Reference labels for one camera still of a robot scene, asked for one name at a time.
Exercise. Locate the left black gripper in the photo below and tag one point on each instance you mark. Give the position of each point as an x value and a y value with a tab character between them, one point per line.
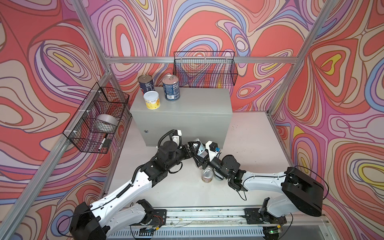
187	155

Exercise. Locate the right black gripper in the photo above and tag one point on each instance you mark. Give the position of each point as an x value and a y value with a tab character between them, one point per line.
200	160

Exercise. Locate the small yellow can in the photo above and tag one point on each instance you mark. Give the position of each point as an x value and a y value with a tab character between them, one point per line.
152	100

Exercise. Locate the tall light blue can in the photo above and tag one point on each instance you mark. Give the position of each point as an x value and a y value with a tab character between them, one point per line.
171	87

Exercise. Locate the tall dark blue can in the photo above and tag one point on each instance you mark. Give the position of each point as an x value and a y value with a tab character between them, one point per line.
146	83

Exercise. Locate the small white blue can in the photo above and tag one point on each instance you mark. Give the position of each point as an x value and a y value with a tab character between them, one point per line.
218	177

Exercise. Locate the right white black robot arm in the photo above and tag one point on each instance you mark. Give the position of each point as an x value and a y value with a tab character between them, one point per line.
297	191

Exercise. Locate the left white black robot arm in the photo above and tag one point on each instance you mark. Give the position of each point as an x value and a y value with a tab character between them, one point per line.
103	218

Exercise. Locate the small pink can silver lid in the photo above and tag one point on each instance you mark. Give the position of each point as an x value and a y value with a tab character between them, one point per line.
207	175

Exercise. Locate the grey metal cabinet box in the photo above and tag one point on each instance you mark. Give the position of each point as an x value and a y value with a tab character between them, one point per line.
200	113

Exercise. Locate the grey tape roll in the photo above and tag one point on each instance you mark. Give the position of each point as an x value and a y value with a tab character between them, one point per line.
106	123

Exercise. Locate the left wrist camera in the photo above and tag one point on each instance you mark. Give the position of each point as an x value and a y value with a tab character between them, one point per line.
177	137

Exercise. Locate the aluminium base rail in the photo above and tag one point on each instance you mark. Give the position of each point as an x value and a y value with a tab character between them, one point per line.
226	223

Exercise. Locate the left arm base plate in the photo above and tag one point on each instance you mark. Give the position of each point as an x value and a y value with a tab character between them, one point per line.
158	218

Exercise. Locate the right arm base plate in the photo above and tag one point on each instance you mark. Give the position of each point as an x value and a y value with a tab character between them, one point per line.
255	216

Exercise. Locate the back black wire basket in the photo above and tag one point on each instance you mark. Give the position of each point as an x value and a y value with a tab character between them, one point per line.
206	69

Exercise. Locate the black wire basket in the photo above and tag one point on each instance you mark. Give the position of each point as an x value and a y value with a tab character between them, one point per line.
81	130
206	69

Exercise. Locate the left black wire basket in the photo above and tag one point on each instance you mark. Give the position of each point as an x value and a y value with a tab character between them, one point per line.
81	130

